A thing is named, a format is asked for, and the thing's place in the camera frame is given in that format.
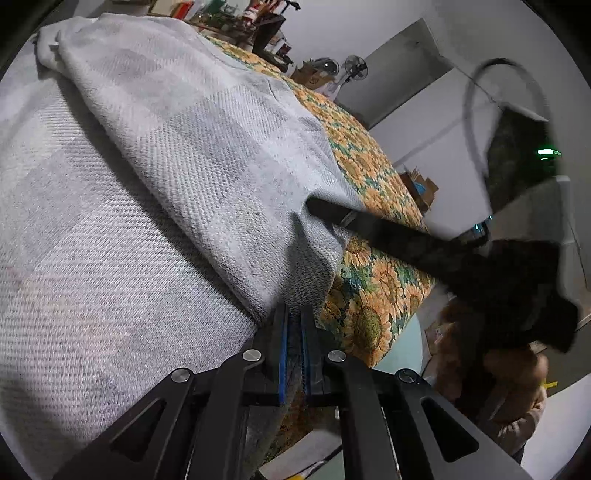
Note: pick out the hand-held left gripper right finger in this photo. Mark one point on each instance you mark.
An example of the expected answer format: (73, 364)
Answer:
(305, 364)

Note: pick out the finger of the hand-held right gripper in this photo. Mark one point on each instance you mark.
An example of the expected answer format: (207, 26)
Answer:
(378, 235)

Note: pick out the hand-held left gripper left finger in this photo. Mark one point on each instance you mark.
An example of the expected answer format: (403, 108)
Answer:
(282, 360)

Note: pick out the grey knit sweater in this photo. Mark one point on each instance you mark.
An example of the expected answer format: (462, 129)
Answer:
(138, 207)

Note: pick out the open cardboard box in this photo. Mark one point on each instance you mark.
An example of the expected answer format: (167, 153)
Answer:
(420, 191)

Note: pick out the sunflower print blanket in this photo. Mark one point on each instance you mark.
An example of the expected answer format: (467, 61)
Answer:
(364, 323)

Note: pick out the black standing fan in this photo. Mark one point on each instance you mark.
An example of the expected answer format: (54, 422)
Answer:
(355, 68)

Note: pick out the printed cardboard box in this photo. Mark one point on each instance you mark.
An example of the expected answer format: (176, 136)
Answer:
(310, 77)

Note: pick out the cluttered table with items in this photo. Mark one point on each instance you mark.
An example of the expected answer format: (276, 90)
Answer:
(272, 32)

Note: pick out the red box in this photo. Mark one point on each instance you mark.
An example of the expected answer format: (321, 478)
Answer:
(185, 10)

